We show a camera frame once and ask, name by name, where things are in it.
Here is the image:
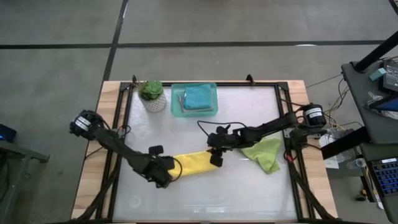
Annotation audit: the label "dark tablet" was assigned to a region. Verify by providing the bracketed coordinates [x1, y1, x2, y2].
[364, 93, 398, 113]

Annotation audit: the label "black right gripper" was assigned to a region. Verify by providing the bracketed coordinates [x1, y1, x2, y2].
[207, 124, 242, 168]

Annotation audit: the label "translucent teal plastic bin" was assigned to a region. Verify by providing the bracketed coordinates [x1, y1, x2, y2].
[170, 82, 219, 118]

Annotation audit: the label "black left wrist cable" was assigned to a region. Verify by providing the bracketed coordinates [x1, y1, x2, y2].
[167, 156, 183, 184]

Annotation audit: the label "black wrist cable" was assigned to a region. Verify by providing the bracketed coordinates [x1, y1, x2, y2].
[167, 156, 183, 184]
[197, 120, 248, 138]

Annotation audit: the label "small teal box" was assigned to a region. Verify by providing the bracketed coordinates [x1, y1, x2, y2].
[369, 67, 387, 81]

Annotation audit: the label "yellow microfiber towel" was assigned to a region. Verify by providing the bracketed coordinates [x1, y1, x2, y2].
[167, 150, 218, 179]

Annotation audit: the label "black slanted pole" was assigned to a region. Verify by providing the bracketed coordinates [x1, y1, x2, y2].
[354, 30, 398, 72]

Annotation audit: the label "black laptop keyboard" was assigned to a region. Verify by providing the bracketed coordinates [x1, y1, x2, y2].
[368, 157, 398, 197]

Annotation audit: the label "black box with blue light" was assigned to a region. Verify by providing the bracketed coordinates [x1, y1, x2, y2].
[0, 123, 17, 144]

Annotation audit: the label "white paper sheet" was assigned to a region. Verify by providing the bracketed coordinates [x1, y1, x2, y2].
[323, 155, 340, 170]

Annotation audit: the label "teal microfiber towel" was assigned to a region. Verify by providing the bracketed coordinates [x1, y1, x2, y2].
[182, 83, 214, 110]

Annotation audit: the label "lime green microfiber towel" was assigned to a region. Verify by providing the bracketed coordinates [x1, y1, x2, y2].
[239, 137, 282, 175]

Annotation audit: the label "dark grey side desk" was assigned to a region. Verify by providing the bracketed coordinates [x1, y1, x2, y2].
[341, 60, 398, 146]

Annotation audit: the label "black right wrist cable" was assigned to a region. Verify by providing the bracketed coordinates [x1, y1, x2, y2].
[197, 120, 248, 138]

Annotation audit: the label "grey waffle-weave towel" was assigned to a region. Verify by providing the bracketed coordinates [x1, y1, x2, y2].
[177, 94, 216, 113]

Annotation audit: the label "black electronic device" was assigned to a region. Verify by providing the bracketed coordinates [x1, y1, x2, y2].
[382, 60, 398, 93]

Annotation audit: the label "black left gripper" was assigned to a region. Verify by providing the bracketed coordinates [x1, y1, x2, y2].
[144, 144, 175, 189]

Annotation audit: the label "tangled floor cables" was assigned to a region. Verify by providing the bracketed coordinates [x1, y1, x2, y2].
[306, 73, 374, 138]

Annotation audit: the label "green artificial succulent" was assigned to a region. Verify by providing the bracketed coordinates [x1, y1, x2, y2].
[138, 80, 164, 101]

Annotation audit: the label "clear plastic bottle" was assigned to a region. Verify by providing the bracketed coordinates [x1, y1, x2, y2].
[346, 157, 368, 171]

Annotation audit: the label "white patterned plant pot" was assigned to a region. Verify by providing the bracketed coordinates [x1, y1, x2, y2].
[139, 93, 168, 113]

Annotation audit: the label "yellow black tool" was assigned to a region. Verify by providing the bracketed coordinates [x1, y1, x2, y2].
[355, 189, 369, 202]

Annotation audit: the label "black aluminium frame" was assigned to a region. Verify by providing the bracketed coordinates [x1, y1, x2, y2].
[71, 74, 341, 224]

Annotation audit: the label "grey metal bench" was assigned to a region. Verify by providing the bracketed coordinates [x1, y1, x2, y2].
[0, 139, 50, 224]

